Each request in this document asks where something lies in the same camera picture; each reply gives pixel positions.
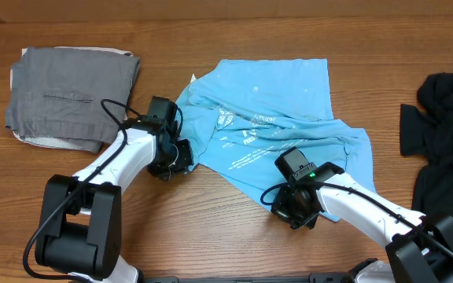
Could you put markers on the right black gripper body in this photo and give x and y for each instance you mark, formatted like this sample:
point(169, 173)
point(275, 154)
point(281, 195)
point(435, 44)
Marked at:
point(288, 207)

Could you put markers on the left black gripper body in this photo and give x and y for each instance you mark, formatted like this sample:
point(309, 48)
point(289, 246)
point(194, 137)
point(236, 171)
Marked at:
point(178, 156)

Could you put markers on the light blue printed t-shirt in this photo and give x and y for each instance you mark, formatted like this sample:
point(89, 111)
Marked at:
point(240, 117)

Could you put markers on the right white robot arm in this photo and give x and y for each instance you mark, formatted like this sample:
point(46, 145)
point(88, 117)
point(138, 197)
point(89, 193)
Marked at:
point(419, 246)

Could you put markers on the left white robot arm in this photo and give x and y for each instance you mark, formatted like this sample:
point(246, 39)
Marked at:
point(80, 227)

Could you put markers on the folded grey shorts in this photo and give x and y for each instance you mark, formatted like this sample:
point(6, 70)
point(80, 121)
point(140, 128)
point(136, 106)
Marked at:
point(65, 94)

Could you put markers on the black garment pile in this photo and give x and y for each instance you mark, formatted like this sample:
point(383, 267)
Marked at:
point(427, 130)

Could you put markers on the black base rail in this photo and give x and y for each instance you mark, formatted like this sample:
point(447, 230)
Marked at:
point(311, 278)

